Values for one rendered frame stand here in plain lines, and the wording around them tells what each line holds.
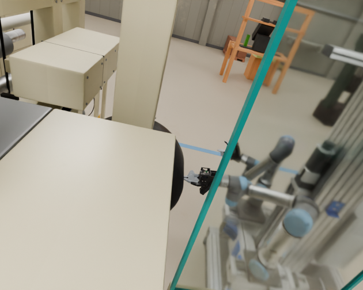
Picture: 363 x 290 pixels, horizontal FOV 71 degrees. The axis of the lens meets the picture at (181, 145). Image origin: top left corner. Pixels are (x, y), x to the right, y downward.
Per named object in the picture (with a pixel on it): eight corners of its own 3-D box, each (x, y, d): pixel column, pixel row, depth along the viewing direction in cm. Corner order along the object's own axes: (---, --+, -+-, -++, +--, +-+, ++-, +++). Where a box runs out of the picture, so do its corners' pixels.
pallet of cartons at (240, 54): (240, 56, 1084) (246, 39, 1048) (244, 63, 988) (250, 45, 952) (222, 50, 1079) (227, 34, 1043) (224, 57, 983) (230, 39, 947)
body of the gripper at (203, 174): (200, 166, 145) (220, 168, 145) (197, 178, 149) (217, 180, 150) (200, 175, 138) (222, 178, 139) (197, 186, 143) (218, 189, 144)
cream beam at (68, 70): (84, 112, 93) (86, 73, 85) (12, 96, 90) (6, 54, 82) (121, 65, 144) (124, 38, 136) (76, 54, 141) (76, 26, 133)
